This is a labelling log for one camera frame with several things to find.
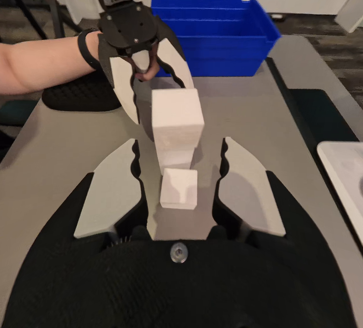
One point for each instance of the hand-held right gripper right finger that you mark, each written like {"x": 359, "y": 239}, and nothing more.
{"x": 249, "y": 197}

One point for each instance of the person's left hand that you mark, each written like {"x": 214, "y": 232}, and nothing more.
{"x": 149, "y": 74}

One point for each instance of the white hard foam cube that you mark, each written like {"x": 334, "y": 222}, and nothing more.
{"x": 175, "y": 109}
{"x": 175, "y": 157}
{"x": 180, "y": 189}

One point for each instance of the black padded wrist rest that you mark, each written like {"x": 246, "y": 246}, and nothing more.
{"x": 79, "y": 95}

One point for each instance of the black floor box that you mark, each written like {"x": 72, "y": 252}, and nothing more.
{"x": 276, "y": 16}

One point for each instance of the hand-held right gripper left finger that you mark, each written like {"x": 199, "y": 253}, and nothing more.
{"x": 113, "y": 197}

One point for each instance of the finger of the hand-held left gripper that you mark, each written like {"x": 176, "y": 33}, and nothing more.
{"x": 122, "y": 84}
{"x": 175, "y": 61}

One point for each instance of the person's left forearm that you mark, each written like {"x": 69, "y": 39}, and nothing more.
{"x": 36, "y": 64}

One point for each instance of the blue plastic bin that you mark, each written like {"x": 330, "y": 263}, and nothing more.
{"x": 221, "y": 44}

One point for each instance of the black wrist watch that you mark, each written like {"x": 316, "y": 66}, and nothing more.
{"x": 86, "y": 52}

